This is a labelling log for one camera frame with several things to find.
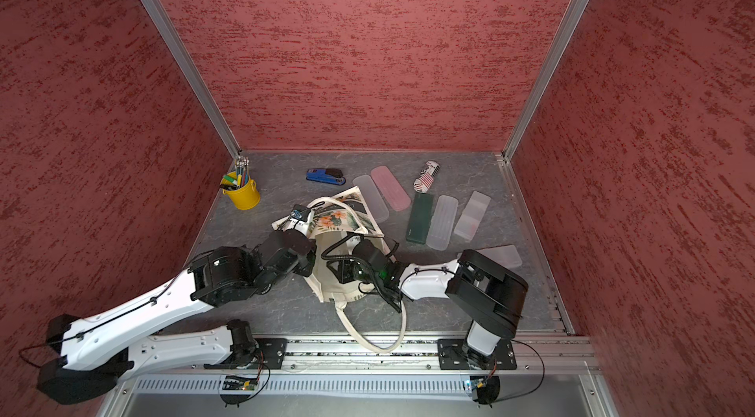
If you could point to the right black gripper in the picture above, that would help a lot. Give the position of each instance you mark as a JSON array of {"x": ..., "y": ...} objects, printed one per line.
[{"x": 342, "y": 268}]

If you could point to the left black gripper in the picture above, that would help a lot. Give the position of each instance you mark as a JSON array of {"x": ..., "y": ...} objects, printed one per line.
[{"x": 305, "y": 269}]

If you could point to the floral canvas tote bag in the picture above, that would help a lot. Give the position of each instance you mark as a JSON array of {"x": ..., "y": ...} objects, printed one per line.
[{"x": 334, "y": 216}]

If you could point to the green pencil case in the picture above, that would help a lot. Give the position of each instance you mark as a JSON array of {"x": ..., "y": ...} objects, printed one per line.
[{"x": 420, "y": 218}]

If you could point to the pink pencil case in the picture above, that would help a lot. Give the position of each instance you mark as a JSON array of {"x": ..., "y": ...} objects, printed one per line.
[{"x": 390, "y": 188}]

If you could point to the clear ribbed pencil case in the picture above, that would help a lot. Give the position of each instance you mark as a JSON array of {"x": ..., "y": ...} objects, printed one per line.
[{"x": 442, "y": 223}]

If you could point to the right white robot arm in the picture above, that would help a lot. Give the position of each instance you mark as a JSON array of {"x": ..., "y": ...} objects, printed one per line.
[{"x": 491, "y": 295}]

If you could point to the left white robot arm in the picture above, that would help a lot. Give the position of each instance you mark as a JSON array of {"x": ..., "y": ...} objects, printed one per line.
[{"x": 97, "y": 353}]

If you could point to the yellow pen cup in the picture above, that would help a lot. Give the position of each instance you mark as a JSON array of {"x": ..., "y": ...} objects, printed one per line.
[{"x": 239, "y": 186}]

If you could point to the blue black stapler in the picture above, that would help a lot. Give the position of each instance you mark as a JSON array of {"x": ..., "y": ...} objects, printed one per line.
[{"x": 326, "y": 176}]

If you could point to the flag pattern can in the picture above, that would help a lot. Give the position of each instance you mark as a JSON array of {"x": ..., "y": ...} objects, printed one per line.
[{"x": 426, "y": 177}]

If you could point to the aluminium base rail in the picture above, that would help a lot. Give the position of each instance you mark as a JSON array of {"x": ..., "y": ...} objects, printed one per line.
[{"x": 425, "y": 367}]

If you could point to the left corner aluminium post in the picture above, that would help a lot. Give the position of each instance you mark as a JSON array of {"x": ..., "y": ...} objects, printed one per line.
[{"x": 161, "y": 20}]

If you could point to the corner aluminium post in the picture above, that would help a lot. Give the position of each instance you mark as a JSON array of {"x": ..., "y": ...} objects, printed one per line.
[
  {"x": 161, "y": 20},
  {"x": 559, "y": 45}
]

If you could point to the right corner aluminium post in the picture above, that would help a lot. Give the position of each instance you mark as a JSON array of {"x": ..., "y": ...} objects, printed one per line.
[{"x": 559, "y": 45}]

